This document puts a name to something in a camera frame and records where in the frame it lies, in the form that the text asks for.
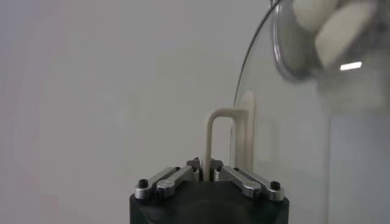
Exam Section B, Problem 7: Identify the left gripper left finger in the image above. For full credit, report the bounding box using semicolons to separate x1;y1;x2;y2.
134;156;202;201

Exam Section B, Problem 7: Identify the stainless steel steamer basket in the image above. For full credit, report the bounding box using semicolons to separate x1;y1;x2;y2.
272;0;390;83

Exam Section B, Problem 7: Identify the white steamed baozi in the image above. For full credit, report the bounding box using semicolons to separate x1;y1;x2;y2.
314;2;373;68
291;0;339;31

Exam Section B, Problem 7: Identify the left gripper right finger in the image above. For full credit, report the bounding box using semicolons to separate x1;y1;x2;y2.
209;158;286;203

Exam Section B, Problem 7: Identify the round glass pot lid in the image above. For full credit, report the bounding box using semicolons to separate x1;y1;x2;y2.
204;0;390;224

